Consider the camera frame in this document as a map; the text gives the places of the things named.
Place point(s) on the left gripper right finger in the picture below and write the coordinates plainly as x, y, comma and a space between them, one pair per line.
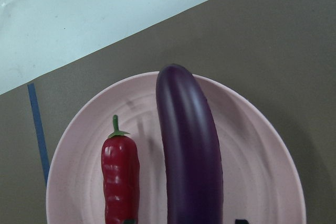
241, 221

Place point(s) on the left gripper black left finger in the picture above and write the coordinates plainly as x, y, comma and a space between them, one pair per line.
129, 221

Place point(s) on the red chili pepper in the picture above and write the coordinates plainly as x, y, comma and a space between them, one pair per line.
121, 172

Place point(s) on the purple eggplant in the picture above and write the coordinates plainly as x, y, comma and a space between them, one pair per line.
194, 175

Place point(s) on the pink plate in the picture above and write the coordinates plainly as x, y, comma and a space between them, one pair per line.
261, 183

